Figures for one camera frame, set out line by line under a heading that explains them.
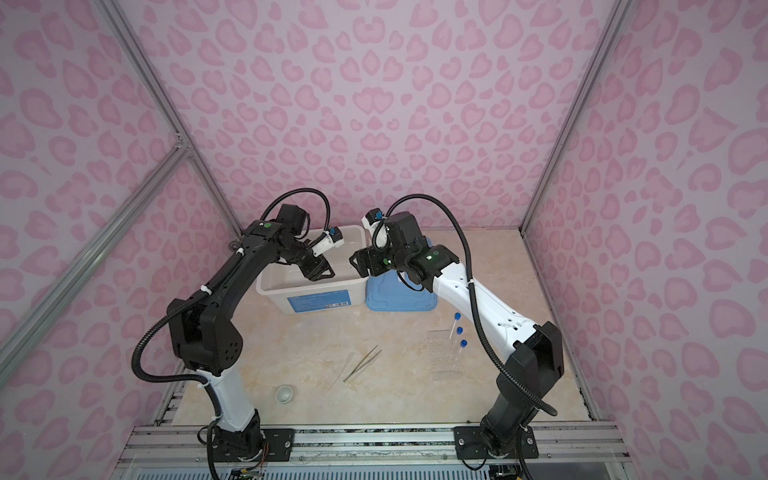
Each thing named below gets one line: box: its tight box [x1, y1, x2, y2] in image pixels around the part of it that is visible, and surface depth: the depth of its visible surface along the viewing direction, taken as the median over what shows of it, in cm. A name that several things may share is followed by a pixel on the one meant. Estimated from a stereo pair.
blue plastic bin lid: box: [365, 270, 438, 312], surface depth 101 cm
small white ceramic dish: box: [275, 385, 293, 404], surface depth 81 cm
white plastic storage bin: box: [256, 225, 369, 315], surface depth 90 cm
